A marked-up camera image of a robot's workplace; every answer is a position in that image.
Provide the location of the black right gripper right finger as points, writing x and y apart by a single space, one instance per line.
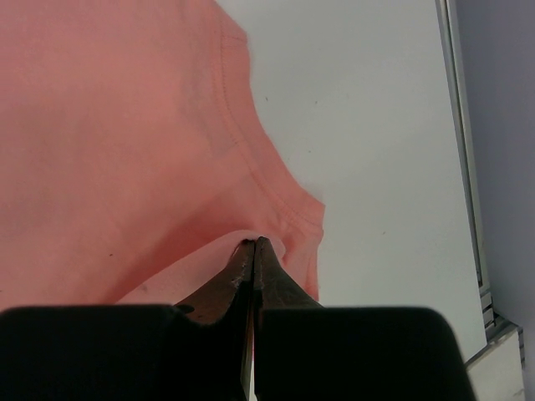
279 305

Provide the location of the pink t shirt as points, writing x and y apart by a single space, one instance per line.
132 158

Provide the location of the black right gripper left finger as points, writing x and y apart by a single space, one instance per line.
208 351

